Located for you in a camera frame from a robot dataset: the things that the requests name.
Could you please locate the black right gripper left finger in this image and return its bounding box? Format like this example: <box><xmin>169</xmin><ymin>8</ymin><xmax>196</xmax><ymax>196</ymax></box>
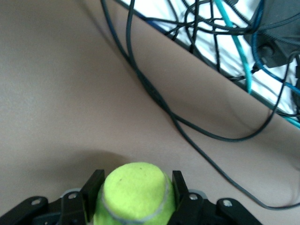
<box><xmin>0</xmin><ymin>169</ymin><xmax>105</xmax><ymax>225</ymax></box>

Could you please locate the teal cable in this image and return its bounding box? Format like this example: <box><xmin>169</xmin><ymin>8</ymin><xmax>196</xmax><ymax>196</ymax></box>
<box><xmin>214</xmin><ymin>0</ymin><xmax>300</xmax><ymax>129</ymax></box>

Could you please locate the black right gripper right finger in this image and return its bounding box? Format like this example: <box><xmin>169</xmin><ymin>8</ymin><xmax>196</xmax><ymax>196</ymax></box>
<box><xmin>168</xmin><ymin>170</ymin><xmax>262</xmax><ymax>225</ymax></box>

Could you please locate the black power box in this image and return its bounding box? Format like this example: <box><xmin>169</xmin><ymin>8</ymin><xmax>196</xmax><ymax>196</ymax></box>
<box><xmin>243</xmin><ymin>0</ymin><xmax>300</xmax><ymax>68</ymax></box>

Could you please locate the blue cable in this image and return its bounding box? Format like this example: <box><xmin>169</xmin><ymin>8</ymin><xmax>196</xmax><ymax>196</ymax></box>
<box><xmin>251</xmin><ymin>7</ymin><xmax>300</xmax><ymax>94</ymax></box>

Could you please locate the yellow-green tennis ball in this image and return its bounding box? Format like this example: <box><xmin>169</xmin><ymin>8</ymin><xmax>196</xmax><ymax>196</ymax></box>
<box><xmin>93</xmin><ymin>162</ymin><xmax>177</xmax><ymax>225</ymax></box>

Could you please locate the black cable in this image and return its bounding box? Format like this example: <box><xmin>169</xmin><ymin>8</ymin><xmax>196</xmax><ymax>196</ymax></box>
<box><xmin>100</xmin><ymin>0</ymin><xmax>293</xmax><ymax>141</ymax></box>
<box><xmin>126</xmin><ymin>0</ymin><xmax>300</xmax><ymax>210</ymax></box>

